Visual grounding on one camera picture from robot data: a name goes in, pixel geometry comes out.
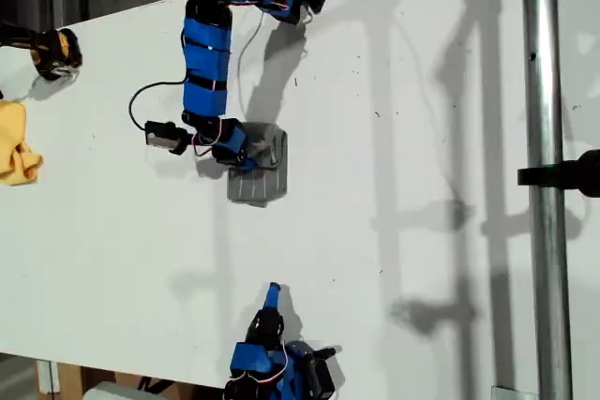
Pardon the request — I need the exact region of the brown cardboard box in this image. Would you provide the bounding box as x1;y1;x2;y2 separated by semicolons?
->
58;362;207;400

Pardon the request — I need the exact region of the black clamp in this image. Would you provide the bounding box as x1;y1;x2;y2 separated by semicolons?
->
517;149;600;198

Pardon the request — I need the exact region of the black camera box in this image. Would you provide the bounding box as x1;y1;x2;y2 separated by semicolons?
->
299;346;338;399
143;119;191;156

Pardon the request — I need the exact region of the steel post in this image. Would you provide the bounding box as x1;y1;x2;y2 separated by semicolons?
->
520;0;576;400

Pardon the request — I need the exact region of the grey striped towel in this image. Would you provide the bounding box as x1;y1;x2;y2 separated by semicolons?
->
226;121;290;208

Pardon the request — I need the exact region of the white table bracket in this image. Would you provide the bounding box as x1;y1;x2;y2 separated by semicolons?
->
36;360;61;395

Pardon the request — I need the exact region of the yellow cloth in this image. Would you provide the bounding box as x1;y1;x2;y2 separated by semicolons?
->
0;98;44;187

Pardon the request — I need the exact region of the black yellow power drill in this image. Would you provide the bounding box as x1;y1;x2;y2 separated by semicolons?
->
0;20;84;82

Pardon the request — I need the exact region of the black camera cable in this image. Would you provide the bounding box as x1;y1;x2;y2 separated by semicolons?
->
127;79;187;132

